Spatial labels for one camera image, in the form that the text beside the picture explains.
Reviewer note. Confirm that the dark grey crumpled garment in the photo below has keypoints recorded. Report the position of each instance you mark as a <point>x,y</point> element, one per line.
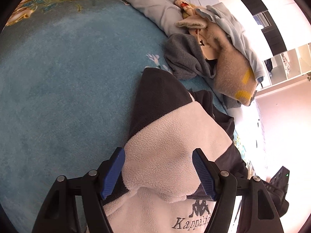
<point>184,56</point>

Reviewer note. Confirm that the tan yellow plush garment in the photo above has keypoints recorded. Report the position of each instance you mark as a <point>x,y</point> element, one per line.
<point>234,76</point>

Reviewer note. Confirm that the white wardrobe with black stripe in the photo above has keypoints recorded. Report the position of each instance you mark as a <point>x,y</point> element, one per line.
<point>271,26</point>

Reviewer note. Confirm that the black and white fleece jacket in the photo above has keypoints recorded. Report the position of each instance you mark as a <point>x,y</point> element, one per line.
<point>159,189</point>

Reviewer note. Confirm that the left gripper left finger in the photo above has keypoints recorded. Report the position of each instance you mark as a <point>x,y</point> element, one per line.
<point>58,212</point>

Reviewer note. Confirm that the light blue garment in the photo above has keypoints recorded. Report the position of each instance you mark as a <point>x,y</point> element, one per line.
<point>220,15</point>

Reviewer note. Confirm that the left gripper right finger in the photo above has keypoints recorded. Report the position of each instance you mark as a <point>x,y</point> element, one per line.
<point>221,187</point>

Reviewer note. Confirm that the white drawer shelf unit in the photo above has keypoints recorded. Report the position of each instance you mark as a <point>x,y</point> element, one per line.
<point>286,66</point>

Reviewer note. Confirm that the teal floral bed blanket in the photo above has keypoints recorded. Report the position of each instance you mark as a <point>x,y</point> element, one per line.
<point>69,73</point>

